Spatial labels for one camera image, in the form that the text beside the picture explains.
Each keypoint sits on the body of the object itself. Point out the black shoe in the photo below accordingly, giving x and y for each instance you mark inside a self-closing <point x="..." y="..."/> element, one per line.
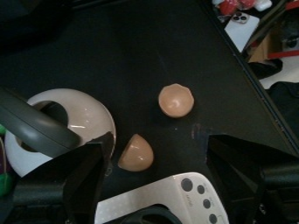
<point x="266" y="68"/>

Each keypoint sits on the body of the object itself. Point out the red and white toy pile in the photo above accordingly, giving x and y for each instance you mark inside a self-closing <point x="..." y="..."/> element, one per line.
<point x="238" y="5"/>

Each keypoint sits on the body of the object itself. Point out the white bowl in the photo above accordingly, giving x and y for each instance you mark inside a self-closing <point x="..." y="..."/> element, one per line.
<point x="91" y="116"/>

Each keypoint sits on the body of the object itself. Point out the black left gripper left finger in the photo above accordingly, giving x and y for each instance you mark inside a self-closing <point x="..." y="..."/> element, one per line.
<point x="83" y="178"/>

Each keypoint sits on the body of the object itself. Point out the red bar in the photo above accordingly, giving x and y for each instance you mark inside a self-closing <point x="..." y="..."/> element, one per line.
<point x="284" y="54"/>

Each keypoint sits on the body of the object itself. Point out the brown eggshell half jagged edge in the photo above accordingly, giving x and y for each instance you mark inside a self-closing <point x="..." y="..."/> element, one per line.
<point x="176" y="100"/>

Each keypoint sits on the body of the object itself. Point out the white smartphone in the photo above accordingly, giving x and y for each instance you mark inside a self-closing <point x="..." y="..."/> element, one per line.
<point x="241" y="29"/>

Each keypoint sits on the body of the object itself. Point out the green toy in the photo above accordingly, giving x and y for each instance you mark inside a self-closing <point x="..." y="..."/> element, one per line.
<point x="5" y="180"/>

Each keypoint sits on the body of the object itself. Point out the brown eggshell half smooth edge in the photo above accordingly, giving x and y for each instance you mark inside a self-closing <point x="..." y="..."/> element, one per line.
<point x="137" y="154"/>

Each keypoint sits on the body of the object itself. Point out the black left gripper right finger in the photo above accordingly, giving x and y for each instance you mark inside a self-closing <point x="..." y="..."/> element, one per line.
<point x="249" y="169"/>

